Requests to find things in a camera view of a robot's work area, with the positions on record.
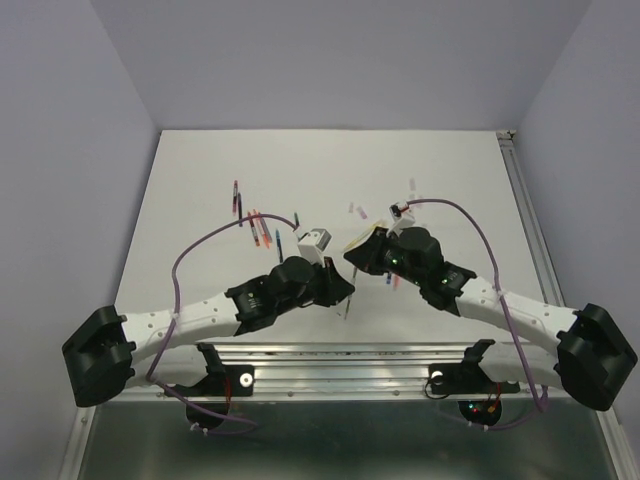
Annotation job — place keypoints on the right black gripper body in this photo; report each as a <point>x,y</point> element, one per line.
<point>393,262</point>

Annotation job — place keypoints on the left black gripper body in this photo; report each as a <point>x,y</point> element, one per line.
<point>310,292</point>

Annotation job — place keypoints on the green white pen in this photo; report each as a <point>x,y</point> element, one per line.
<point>349,299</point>

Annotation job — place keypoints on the purple pen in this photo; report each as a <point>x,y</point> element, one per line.
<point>240,210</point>

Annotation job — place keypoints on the magenta pen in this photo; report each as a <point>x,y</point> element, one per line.
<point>235,197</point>

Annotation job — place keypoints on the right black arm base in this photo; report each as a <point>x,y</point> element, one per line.
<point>482,403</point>

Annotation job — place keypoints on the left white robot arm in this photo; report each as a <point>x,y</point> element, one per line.
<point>112,351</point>

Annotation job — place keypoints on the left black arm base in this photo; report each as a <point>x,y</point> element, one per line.
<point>208,401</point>

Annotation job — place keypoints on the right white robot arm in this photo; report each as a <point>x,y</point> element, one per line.
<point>582,351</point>

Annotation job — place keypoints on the yellow pen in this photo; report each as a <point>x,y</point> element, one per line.
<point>363,236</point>

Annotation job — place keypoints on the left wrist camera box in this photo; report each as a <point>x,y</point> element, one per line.
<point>312,245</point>

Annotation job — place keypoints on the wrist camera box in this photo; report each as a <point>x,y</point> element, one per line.
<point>402,218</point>
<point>312,245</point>

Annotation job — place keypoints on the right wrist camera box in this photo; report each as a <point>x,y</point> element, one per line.
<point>402,218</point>

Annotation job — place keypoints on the aluminium front rail frame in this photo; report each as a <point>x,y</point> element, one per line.
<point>359,371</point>

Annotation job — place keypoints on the aluminium right side rail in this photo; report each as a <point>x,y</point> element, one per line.
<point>543,264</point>

